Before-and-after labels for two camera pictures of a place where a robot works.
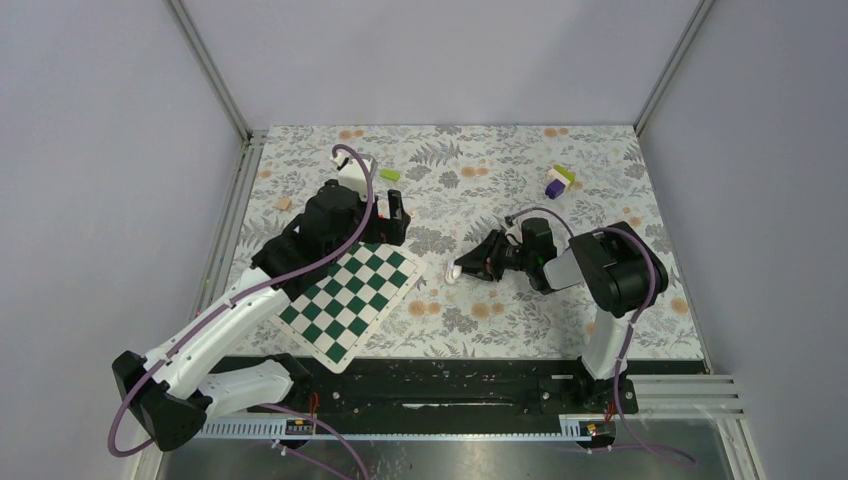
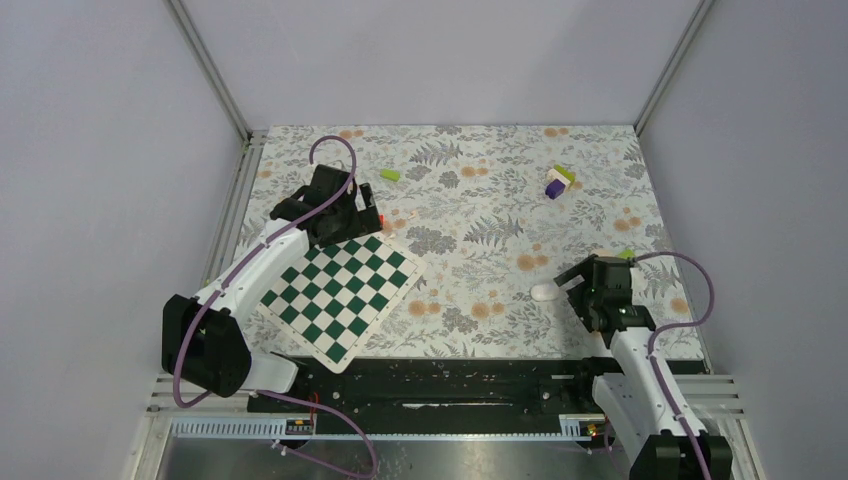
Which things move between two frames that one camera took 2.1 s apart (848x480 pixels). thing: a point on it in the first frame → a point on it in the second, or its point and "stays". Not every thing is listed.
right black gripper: (487, 252) → (586, 269)
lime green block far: (569, 175) stays
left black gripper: (388, 230) → (368, 219)
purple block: (555, 189) stays
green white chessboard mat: (335, 315) stays
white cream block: (556, 175) stays
